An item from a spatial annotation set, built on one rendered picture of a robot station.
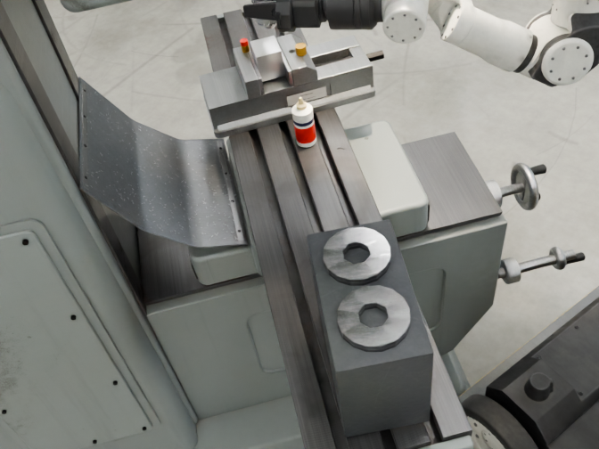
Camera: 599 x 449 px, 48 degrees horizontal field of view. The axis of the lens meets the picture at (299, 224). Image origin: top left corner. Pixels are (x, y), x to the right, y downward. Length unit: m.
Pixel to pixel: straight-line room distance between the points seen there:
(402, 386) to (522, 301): 1.39
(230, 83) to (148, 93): 1.78
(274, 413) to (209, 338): 0.36
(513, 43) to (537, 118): 1.70
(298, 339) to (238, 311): 0.42
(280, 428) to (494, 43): 1.10
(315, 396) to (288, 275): 0.23
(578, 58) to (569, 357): 0.60
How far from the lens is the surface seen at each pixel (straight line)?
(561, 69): 1.15
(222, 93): 1.40
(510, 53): 1.15
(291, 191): 1.26
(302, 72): 1.37
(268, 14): 1.14
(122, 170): 1.30
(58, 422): 1.63
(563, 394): 1.38
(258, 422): 1.81
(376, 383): 0.85
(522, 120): 2.82
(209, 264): 1.34
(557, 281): 2.30
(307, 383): 1.02
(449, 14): 1.16
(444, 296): 1.63
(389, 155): 1.47
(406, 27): 1.07
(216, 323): 1.49
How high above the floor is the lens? 1.81
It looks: 48 degrees down
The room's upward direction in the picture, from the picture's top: 10 degrees counter-clockwise
